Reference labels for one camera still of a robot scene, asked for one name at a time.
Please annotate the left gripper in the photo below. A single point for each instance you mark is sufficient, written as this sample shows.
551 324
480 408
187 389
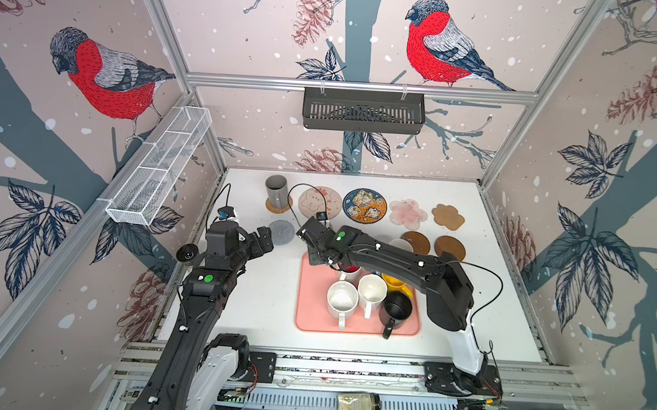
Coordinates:
258 249

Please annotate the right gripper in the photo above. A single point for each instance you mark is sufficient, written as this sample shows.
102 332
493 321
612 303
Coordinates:
311 261

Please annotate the red interior white mug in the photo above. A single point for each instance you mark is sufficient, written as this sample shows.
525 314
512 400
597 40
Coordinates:
349 274

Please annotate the grey woven round coaster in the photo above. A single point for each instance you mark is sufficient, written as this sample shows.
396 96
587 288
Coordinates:
282 232

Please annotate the pink bunny round coaster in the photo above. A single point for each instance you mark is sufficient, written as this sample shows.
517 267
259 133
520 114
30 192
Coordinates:
320 199

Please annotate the white mug front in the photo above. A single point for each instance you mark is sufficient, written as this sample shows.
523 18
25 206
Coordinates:
342 301

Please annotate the rattan round coaster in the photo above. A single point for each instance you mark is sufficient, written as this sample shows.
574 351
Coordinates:
278 210

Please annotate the blue cartoon round coaster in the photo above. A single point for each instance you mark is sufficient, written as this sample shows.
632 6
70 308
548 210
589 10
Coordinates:
364 206

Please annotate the pink serving tray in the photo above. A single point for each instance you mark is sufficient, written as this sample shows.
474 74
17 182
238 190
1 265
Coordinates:
312 313

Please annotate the grey mug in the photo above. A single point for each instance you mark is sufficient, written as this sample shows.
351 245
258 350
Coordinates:
277 190

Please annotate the yellow mug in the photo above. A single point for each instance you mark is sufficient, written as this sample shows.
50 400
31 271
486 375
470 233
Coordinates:
397 285

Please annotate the pink flower coaster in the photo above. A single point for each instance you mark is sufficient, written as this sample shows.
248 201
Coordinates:
407 213

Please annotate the brown round wooden coaster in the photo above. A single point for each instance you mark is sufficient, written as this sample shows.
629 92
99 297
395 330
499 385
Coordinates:
450 245

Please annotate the cork flower coaster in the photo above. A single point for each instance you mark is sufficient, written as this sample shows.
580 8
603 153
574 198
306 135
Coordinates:
448 217

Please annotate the dark glossy round coaster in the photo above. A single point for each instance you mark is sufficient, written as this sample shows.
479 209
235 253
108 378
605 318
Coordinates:
419 242

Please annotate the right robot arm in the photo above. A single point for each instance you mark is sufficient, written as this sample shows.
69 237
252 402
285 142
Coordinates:
450 301

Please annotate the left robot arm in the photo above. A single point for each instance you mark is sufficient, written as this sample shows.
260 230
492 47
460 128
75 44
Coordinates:
192 368

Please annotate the black lid spice jar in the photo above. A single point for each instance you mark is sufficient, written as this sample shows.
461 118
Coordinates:
187 254

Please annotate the white mug middle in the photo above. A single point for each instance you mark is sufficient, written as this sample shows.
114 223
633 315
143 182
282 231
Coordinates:
372 291

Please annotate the white blue mug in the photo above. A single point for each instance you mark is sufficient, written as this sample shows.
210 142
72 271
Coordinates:
401 244

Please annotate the black mug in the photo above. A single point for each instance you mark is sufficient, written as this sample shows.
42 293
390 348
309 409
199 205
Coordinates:
396 308

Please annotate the taped small box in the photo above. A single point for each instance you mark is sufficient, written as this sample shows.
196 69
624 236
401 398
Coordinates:
358 401

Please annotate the white wire basket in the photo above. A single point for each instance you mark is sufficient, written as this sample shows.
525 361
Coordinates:
147 188

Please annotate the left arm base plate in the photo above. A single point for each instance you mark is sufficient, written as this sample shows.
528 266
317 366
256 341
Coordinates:
260 368

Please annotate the black wall basket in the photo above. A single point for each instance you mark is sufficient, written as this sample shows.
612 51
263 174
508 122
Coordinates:
363 111

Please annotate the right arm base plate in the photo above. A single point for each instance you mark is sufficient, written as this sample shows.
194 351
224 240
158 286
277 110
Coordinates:
446 379

